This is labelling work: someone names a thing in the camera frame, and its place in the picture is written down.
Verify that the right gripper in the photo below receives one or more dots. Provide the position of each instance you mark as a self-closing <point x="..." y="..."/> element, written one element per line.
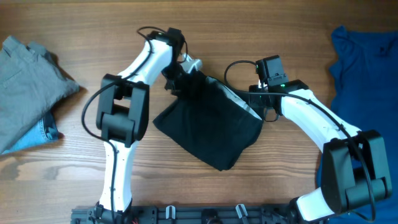
<point x="254" y="99"/>

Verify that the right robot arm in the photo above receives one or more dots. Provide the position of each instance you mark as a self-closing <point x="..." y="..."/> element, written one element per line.
<point x="354" y="171"/>

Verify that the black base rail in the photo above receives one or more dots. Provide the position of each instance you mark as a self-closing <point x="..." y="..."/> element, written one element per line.
<point x="264" y="214"/>

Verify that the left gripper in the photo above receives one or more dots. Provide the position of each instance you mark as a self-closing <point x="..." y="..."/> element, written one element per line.
<point x="171" y="73"/>

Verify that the black t-shirt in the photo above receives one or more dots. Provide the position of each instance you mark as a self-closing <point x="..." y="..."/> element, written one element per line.
<point x="210" y="122"/>

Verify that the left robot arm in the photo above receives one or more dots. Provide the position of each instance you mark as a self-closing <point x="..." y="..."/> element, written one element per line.
<point x="123" y="116"/>

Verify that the light blue jeans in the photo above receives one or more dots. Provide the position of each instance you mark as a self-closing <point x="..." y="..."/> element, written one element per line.
<point x="43" y="132"/>

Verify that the blue shirt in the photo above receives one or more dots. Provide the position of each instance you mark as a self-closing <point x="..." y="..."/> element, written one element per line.
<point x="365" y="77"/>

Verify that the grey folded trousers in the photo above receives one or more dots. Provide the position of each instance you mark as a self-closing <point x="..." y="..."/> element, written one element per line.
<point x="31" y="84"/>

